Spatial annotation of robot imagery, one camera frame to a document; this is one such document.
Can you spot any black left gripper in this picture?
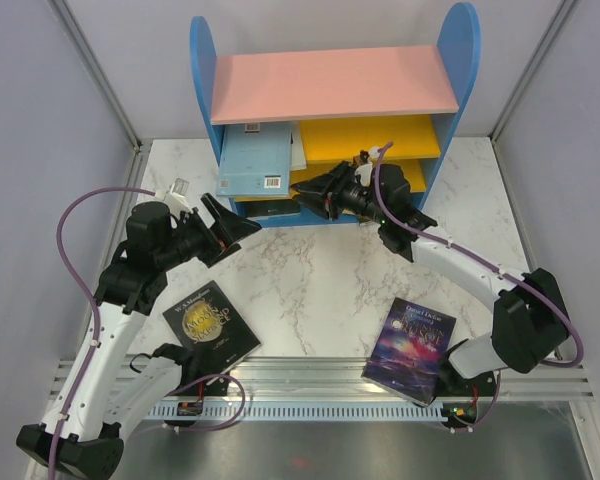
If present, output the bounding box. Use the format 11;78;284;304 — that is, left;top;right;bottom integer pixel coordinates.
155;193;261;270

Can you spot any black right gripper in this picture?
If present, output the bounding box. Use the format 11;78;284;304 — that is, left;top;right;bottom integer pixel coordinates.
290;160;387;225

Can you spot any teal ocean cover book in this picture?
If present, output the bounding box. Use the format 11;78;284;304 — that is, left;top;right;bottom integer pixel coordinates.
241;199;301;220

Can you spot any pale grey Gatsby book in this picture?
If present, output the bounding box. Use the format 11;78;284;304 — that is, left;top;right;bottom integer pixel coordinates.
290;122;307;171

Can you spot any light blue thin book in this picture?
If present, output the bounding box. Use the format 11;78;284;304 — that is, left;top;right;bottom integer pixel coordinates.
216;122;291;198

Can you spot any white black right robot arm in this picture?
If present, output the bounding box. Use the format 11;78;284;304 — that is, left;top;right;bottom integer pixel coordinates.
291;162;576;394

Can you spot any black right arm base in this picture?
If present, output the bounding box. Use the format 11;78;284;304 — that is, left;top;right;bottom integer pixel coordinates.
434;361;496;400

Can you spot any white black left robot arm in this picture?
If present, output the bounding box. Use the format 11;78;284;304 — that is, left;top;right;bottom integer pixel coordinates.
16;192;261;479

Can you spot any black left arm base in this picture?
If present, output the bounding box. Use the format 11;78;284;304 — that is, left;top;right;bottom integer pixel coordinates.
164;345;227;397

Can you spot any blue pink yellow shelf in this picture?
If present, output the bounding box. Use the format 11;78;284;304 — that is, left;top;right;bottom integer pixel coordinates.
189;2;482;227

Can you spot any black Moon and Sixpence book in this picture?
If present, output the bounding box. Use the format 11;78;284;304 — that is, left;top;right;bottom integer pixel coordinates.
163;281;261;375

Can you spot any purple Robinson Crusoe book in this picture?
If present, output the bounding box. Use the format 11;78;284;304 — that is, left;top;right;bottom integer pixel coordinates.
361;298;456;407

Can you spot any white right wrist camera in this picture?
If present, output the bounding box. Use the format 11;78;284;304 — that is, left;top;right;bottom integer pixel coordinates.
353;146;384;187

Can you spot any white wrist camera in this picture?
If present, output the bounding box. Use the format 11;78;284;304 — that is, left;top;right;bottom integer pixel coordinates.
353;146;384;187
154;178;196;217

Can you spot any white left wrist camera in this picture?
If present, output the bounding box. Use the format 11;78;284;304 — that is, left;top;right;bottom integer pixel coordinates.
154;178;196;217

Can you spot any light blue slotted cable duct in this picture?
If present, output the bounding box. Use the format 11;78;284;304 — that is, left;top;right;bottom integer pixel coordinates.
146;399;475;422

